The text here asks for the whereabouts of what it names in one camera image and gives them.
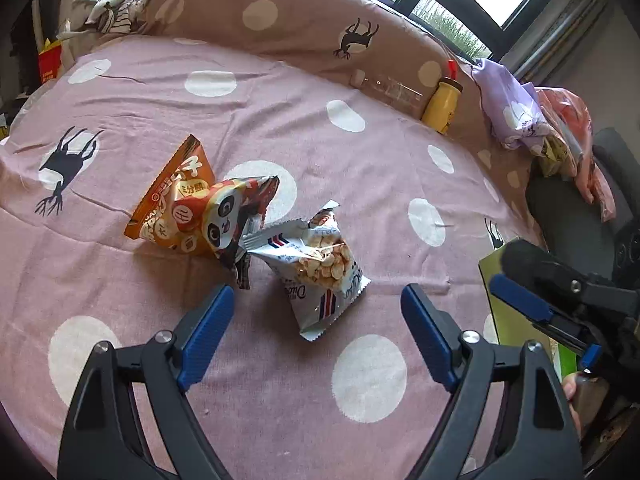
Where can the pink polka dot bedsheet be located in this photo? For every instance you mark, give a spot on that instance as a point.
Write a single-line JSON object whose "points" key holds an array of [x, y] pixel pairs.
{"points": [[300, 160]]}

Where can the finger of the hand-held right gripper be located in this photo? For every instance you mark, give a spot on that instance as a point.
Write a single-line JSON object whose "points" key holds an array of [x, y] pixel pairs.
{"points": [[545, 275], [525, 302]]}

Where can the clear plastic bottle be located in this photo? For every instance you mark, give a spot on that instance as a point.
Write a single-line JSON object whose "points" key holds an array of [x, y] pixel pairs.
{"points": [[392, 91]]}

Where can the grey curtain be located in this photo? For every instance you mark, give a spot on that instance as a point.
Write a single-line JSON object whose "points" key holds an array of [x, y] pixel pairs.
{"points": [[560, 35]]}

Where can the orange panda snack packet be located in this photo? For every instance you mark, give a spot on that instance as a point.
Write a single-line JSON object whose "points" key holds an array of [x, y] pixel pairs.
{"points": [[190, 210]]}

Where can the green cardboard box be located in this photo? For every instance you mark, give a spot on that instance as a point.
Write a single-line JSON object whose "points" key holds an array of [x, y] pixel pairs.
{"points": [[505, 320]]}

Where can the yellow bottle with red cap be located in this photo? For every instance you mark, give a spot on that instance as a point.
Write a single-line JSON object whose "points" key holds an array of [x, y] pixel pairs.
{"points": [[442, 105]]}

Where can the red yellow box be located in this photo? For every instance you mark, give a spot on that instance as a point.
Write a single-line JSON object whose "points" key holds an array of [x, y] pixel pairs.
{"points": [[49, 62]]}

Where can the striped white cloth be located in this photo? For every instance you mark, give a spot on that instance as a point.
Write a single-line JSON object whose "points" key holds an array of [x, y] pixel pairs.
{"points": [[110, 10]]}

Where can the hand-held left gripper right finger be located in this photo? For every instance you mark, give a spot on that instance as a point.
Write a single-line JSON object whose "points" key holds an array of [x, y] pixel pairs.
{"points": [[430, 340]]}

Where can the purple printed cloth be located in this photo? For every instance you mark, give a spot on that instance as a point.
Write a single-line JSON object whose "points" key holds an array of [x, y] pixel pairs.
{"points": [[510, 105]]}

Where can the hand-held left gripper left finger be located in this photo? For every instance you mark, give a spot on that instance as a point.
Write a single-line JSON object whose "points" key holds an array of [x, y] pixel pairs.
{"points": [[205, 340]]}

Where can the white blue-lettered bean snack packet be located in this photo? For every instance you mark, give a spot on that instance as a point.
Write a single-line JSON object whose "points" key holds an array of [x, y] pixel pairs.
{"points": [[315, 270]]}

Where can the pile of colourful clothes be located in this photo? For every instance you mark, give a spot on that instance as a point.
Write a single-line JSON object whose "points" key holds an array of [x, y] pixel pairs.
{"points": [[580, 150]]}

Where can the person's right hand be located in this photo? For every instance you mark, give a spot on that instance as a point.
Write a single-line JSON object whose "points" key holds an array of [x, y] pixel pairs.
{"points": [[580, 400]]}

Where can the grey sofa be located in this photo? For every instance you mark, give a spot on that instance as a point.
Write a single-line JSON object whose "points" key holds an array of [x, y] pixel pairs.
{"points": [[570, 220]]}

